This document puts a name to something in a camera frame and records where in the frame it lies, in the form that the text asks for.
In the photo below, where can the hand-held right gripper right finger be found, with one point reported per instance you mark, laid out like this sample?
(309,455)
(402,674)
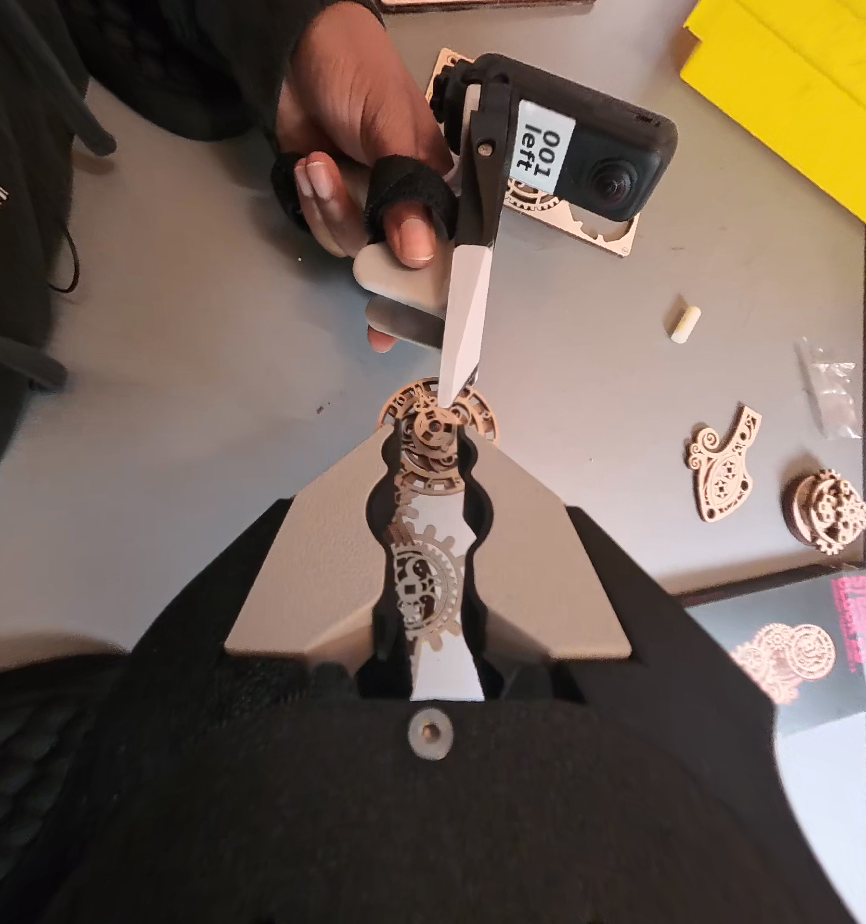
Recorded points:
(548,577)

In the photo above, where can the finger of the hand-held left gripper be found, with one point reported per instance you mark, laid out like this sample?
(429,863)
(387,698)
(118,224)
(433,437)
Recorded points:
(465,317)

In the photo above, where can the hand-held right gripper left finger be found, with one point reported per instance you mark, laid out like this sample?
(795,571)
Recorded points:
(310,570)

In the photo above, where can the small wooden pinion gear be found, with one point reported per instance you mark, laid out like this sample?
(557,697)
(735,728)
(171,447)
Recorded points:
(433,429)

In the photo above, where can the wooden gear assembly with pegs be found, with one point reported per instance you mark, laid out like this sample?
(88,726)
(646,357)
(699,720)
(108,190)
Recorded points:
(425,469)

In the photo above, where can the person's left forearm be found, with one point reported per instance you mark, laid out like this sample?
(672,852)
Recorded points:
(209,65)

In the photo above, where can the person's left hand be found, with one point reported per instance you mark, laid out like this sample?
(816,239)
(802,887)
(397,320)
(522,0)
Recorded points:
(353,101)

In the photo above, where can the yellow plastic bin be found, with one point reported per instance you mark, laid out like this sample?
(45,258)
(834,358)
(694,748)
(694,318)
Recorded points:
(801,86)

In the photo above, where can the ornate wooden teardrop piece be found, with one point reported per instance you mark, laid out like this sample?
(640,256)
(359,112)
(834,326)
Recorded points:
(725,469)

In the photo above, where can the small white cylinder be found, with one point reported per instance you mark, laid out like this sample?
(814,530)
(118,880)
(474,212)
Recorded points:
(685,325)

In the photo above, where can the black puzzle box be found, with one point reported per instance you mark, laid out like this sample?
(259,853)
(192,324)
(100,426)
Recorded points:
(801,650)

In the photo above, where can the small stacked wooden gear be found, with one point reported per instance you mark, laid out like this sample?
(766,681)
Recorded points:
(826,512)

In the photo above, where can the clear plastic bag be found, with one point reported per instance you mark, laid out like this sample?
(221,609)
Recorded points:
(833,390)

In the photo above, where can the black textured seat cushion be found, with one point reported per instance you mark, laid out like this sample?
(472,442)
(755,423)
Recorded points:
(21,779)

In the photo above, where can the person's black printed hoodie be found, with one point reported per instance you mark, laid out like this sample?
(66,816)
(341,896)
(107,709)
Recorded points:
(14,216)

